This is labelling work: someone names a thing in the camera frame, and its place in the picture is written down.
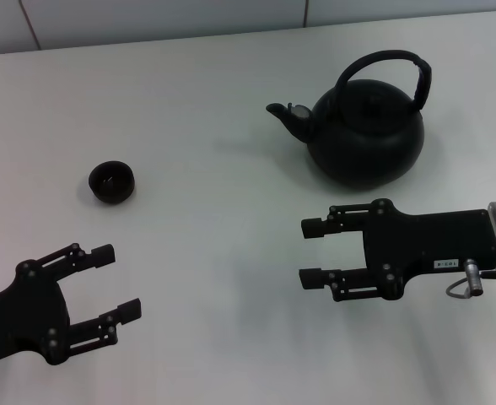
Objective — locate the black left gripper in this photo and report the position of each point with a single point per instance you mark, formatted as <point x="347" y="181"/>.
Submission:
<point x="28" y="312"/>

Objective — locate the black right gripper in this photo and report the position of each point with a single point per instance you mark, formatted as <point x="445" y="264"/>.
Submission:
<point x="416" y="242"/>

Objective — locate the small black teacup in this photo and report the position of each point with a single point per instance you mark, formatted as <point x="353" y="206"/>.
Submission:
<point x="113" y="195"/>

